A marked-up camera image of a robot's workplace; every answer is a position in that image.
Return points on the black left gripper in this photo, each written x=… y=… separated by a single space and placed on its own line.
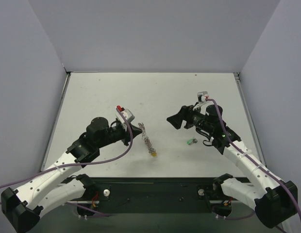
x=127 y=134

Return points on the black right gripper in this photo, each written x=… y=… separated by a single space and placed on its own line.
x=185 y=116

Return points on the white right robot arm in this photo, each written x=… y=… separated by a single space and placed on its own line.
x=272 y=199

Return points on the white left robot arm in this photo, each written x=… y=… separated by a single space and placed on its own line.
x=25 y=205

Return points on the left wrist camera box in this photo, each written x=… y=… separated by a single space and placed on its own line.
x=125 y=116

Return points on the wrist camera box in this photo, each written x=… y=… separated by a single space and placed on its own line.
x=202 y=96
x=125 y=116

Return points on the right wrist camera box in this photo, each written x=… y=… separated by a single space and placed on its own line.
x=202 y=96

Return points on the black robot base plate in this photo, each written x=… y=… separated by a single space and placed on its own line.
x=109 y=196

